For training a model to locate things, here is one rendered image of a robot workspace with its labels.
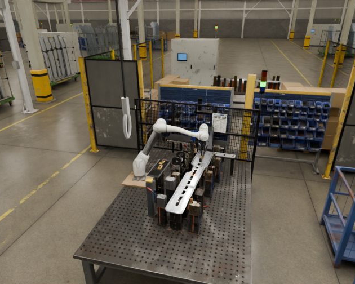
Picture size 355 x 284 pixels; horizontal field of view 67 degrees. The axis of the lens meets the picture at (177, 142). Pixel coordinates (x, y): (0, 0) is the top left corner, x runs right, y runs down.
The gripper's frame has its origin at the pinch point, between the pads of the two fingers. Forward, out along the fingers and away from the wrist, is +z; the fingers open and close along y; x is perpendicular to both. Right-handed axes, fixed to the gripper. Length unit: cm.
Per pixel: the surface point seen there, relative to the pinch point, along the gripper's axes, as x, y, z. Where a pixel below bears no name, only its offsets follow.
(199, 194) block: -86, 17, 3
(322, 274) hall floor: -52, 158, 106
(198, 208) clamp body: -109, 22, 3
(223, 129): 54, 18, -16
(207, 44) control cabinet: 629, -144, -82
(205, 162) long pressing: -13.1, 7.6, 5.4
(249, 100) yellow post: 58, 49, -61
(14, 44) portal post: 305, -623, -97
